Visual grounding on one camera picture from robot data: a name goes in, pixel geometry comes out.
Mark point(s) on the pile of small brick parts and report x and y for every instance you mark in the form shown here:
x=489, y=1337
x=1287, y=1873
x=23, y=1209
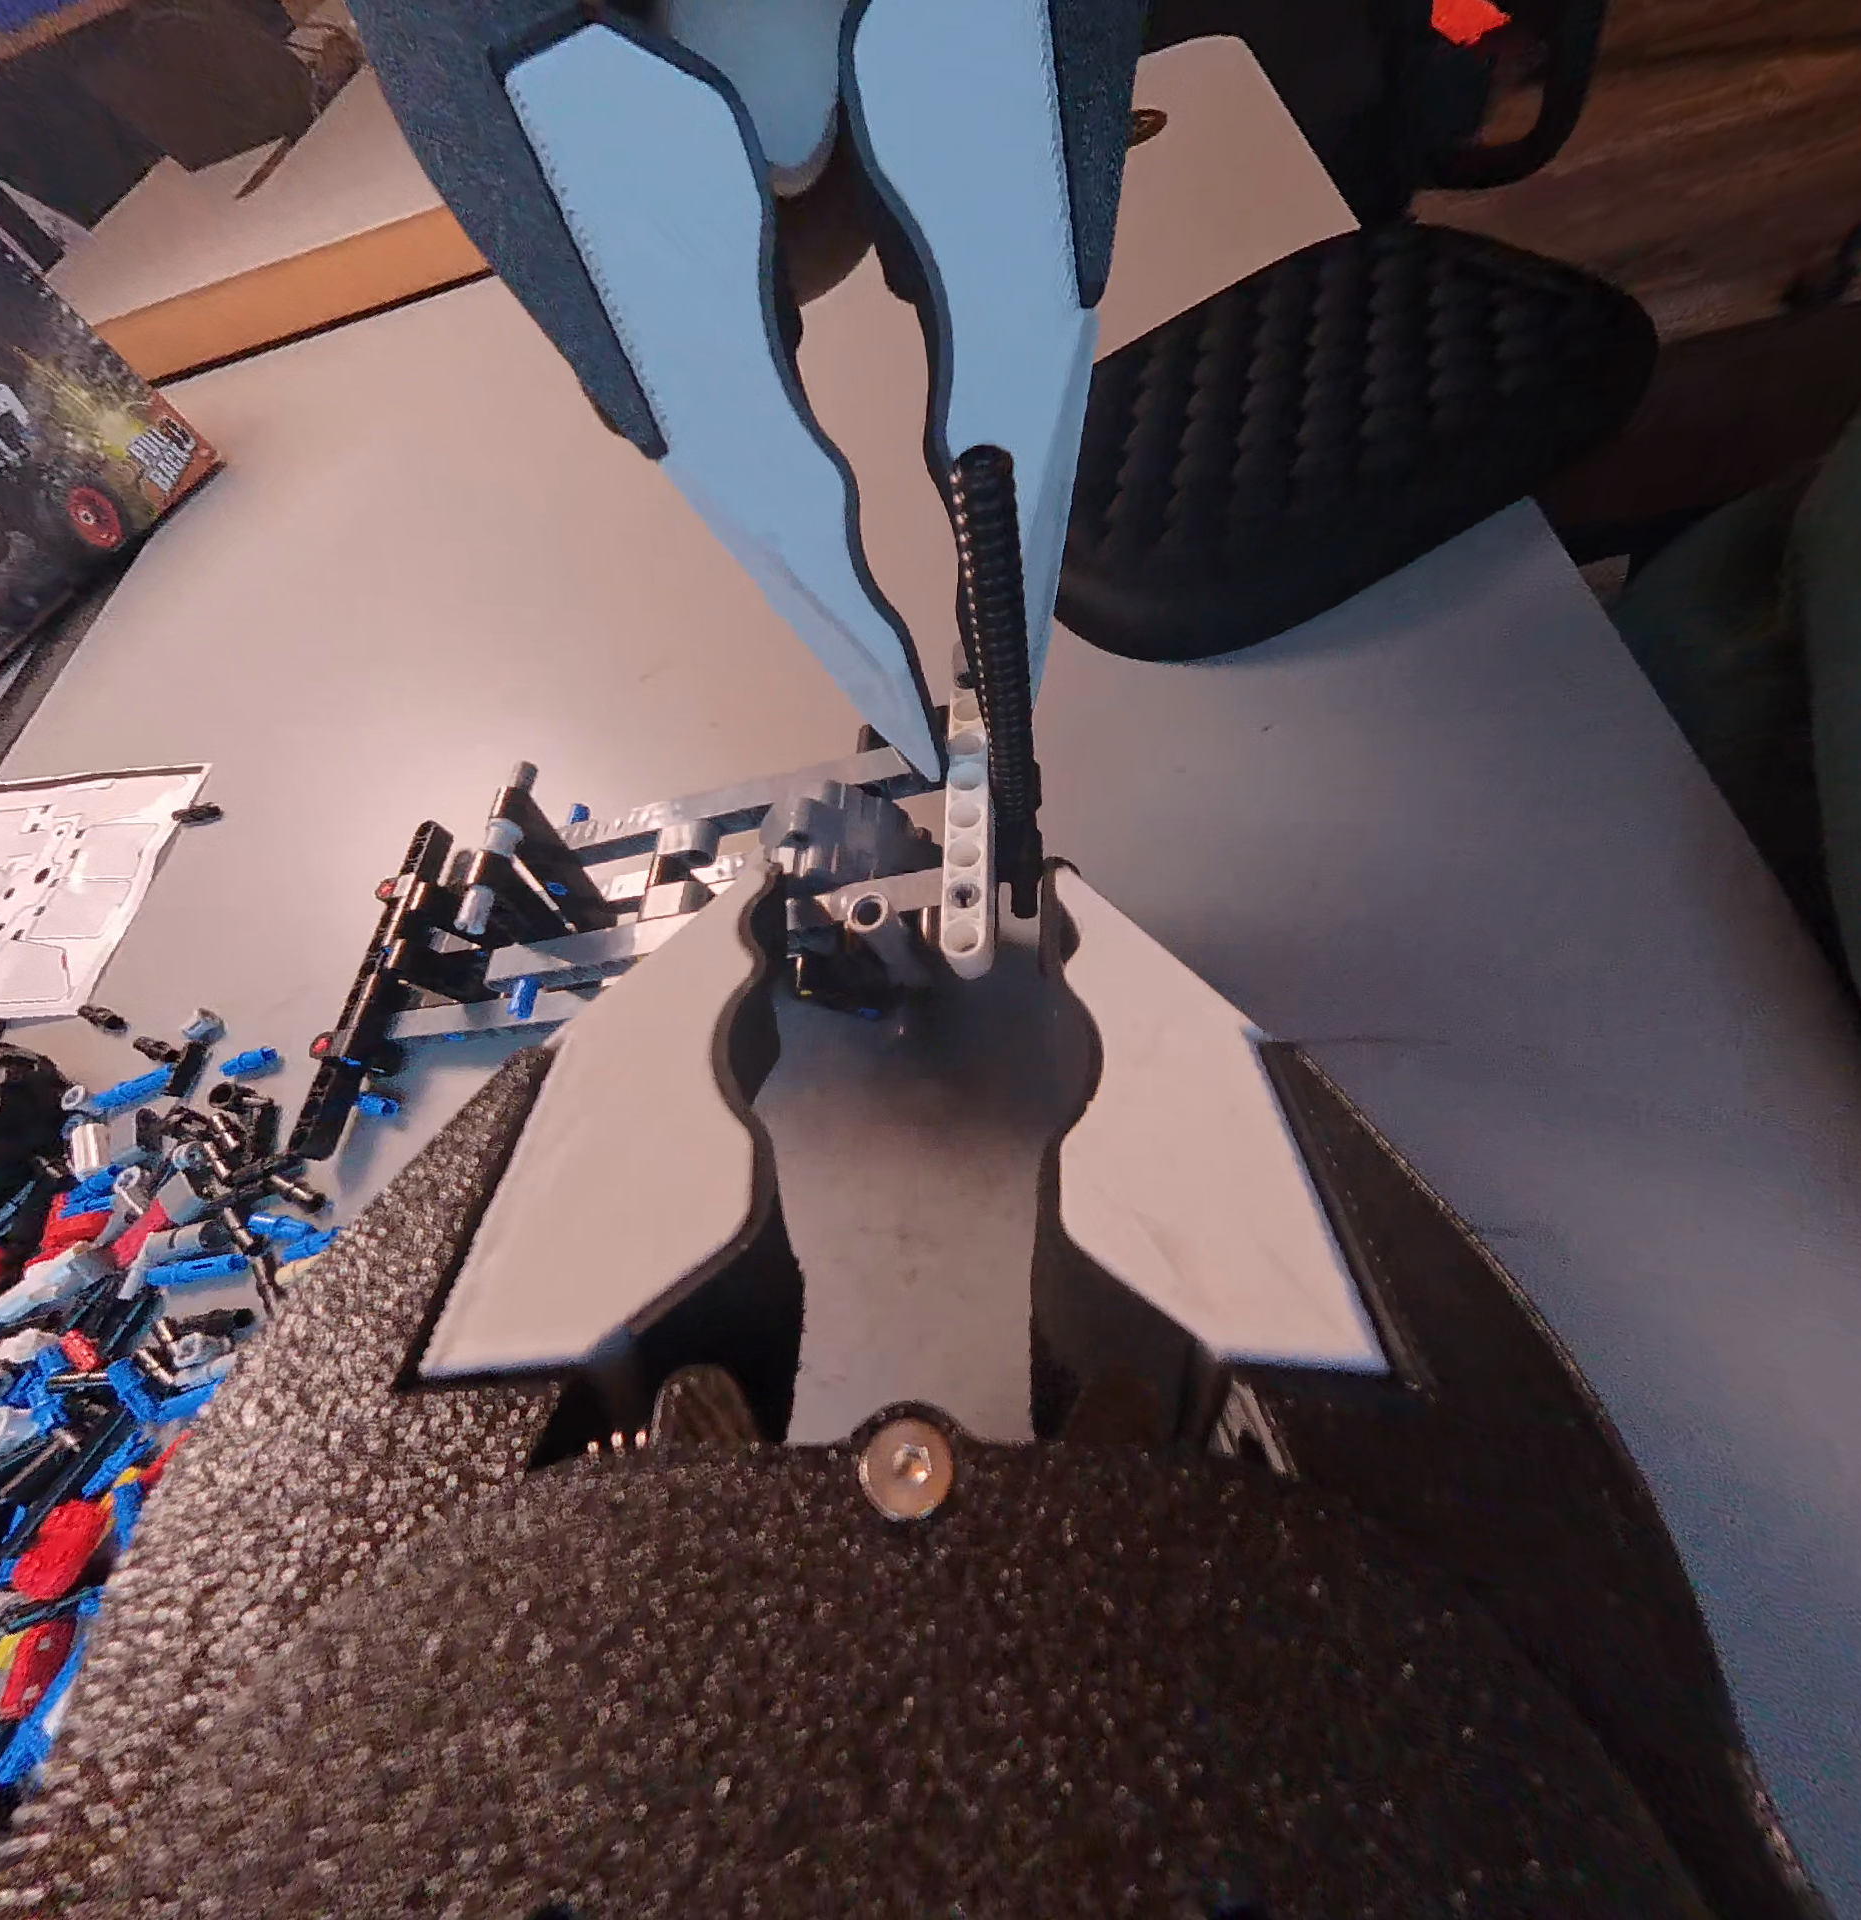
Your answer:
x=105, y=1319

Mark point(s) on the grey desk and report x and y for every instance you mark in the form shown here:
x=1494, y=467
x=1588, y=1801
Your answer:
x=1394, y=899

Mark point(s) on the wood edged table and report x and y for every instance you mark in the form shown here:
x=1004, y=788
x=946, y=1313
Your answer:
x=299, y=299

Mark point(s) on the person's green sweatshirt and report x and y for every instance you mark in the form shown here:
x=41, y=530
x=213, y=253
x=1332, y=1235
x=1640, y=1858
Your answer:
x=1800, y=720

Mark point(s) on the toy truck set box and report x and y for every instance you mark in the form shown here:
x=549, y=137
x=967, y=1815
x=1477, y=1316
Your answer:
x=60, y=448

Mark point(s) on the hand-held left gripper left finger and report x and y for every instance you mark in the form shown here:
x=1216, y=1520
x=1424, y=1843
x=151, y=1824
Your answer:
x=615, y=1184

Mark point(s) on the black toy tire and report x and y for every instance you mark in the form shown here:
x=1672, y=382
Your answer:
x=9, y=1109

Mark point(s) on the white sticker sheet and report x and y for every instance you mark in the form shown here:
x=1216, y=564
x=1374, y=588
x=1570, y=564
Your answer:
x=60, y=886

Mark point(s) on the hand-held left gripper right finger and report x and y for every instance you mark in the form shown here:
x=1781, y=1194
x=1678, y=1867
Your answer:
x=1200, y=1184

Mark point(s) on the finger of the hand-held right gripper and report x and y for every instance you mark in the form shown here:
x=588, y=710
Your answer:
x=989, y=226
x=676, y=270

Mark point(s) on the brick truck chassis model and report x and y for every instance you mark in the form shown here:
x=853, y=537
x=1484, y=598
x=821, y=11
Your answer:
x=823, y=818

